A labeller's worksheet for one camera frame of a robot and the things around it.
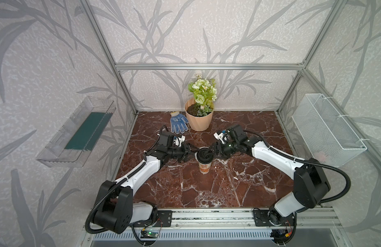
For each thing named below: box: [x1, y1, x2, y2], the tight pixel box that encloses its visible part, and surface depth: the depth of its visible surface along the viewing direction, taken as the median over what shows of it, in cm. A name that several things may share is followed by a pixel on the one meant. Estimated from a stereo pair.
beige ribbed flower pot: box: [184, 97, 215, 132], surface depth 101 cm
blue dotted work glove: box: [169, 111, 189, 135], surface depth 114 cm
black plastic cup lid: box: [196, 147, 214, 165], surface depth 78 cm
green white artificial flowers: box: [187, 74, 218, 117], surface depth 96 cm
